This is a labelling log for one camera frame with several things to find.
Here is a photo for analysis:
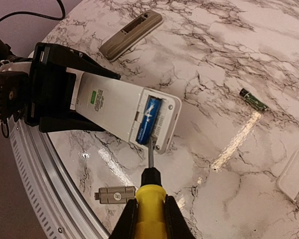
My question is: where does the blue AAA battery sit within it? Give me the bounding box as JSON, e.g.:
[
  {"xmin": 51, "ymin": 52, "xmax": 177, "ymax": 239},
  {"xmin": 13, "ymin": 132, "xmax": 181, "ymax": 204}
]
[{"xmin": 136, "ymin": 97, "xmax": 162, "ymax": 145}]

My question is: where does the front aluminium table rail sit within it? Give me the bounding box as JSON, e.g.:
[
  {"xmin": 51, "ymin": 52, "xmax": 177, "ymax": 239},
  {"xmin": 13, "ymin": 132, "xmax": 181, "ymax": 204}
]
[{"xmin": 8, "ymin": 119, "xmax": 109, "ymax": 239}]

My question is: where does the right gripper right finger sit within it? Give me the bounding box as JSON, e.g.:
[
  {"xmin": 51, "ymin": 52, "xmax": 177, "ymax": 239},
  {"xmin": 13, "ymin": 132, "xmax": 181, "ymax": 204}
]
[{"xmin": 164, "ymin": 195, "xmax": 195, "ymax": 239}]

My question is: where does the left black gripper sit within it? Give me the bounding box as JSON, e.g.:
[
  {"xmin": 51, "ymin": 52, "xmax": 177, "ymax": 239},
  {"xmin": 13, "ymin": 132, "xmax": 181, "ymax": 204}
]
[{"xmin": 24, "ymin": 42, "xmax": 121, "ymax": 133}]

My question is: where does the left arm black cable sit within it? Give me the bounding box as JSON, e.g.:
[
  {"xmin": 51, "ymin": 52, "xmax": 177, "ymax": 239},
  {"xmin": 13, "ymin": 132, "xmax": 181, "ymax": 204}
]
[{"xmin": 0, "ymin": 0, "xmax": 65, "ymax": 29}]

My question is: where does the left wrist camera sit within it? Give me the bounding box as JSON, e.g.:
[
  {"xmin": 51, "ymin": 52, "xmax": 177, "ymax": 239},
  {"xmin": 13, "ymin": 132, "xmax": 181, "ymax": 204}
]
[{"xmin": 0, "ymin": 61, "xmax": 31, "ymax": 120}]

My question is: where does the grey battery compartment cover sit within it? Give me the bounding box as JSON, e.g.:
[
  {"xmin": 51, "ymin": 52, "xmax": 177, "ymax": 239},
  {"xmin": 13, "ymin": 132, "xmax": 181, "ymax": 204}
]
[{"xmin": 94, "ymin": 186, "xmax": 136, "ymax": 204}]

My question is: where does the white battery compartment cover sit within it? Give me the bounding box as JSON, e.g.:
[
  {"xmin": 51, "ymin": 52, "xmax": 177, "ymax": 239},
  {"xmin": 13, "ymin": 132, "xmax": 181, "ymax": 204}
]
[{"xmin": 277, "ymin": 150, "xmax": 299, "ymax": 201}]

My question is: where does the white remote control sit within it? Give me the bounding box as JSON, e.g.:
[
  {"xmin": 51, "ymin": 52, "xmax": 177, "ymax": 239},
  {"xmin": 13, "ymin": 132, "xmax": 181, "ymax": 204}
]
[
  {"xmin": 100, "ymin": 10, "xmax": 163, "ymax": 62},
  {"xmin": 75, "ymin": 72, "xmax": 182, "ymax": 154}
]

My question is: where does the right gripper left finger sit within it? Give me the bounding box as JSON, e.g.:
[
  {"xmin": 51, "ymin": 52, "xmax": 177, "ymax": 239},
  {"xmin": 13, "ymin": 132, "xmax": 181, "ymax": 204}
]
[{"xmin": 109, "ymin": 199, "xmax": 138, "ymax": 239}]

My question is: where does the green black AAA battery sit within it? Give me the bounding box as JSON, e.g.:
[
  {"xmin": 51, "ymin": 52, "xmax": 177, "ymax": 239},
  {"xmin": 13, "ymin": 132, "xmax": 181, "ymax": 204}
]
[{"xmin": 239, "ymin": 88, "xmax": 268, "ymax": 112}]

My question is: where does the yellow handle screwdriver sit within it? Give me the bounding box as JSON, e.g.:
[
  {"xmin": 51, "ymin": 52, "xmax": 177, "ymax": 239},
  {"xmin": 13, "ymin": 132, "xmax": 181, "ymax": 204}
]
[{"xmin": 135, "ymin": 138, "xmax": 167, "ymax": 239}]

